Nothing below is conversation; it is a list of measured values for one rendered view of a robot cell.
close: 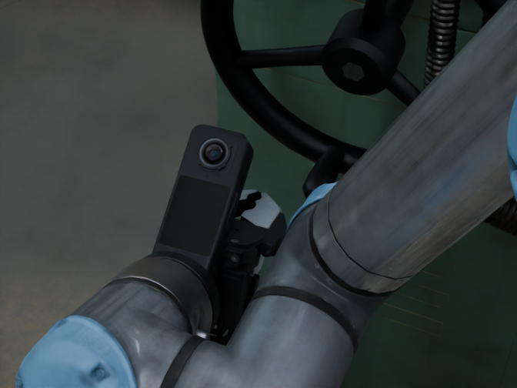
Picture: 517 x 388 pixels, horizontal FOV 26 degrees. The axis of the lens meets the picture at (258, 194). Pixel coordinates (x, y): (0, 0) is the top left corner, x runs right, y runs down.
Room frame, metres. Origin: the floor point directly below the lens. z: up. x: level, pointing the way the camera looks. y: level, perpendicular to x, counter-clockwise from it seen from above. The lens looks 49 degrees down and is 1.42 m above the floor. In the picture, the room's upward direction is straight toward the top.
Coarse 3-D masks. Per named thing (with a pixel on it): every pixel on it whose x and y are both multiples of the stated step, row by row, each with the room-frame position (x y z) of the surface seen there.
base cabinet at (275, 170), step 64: (256, 0) 0.91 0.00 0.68; (320, 0) 0.89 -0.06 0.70; (256, 128) 0.91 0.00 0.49; (320, 128) 0.88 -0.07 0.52; (384, 128) 0.85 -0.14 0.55; (448, 256) 0.82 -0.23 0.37; (512, 256) 0.79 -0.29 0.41; (384, 320) 0.84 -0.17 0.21; (448, 320) 0.81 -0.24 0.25; (512, 320) 0.78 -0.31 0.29; (384, 384) 0.84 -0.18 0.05; (448, 384) 0.80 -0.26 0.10; (512, 384) 0.77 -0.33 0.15
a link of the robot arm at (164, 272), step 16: (128, 272) 0.45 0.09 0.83; (144, 272) 0.45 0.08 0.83; (160, 272) 0.45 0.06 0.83; (176, 272) 0.45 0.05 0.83; (176, 288) 0.43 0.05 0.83; (192, 288) 0.44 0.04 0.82; (192, 304) 0.43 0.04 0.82; (208, 304) 0.44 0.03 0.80; (192, 320) 0.42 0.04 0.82; (208, 320) 0.43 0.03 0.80; (208, 336) 0.42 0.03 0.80
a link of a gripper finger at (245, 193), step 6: (246, 192) 0.62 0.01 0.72; (252, 192) 0.62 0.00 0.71; (258, 192) 0.62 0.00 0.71; (240, 198) 0.60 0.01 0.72; (246, 198) 0.61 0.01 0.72; (252, 198) 0.62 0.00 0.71; (240, 204) 0.60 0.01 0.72; (246, 204) 0.61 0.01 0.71; (252, 204) 0.61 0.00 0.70; (240, 210) 0.60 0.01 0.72
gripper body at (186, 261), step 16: (240, 224) 0.55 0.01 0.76; (240, 240) 0.52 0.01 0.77; (256, 240) 0.52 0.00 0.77; (160, 256) 0.47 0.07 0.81; (176, 256) 0.47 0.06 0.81; (224, 256) 0.50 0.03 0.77; (240, 256) 0.50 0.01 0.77; (256, 256) 0.51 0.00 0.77; (192, 272) 0.46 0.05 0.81; (224, 272) 0.50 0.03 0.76; (240, 272) 0.50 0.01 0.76; (208, 288) 0.45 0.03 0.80; (224, 288) 0.49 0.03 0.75; (240, 288) 0.49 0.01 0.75; (256, 288) 0.52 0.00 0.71; (224, 304) 0.49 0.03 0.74; (240, 304) 0.49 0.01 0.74; (224, 320) 0.48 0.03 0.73; (224, 336) 0.47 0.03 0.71
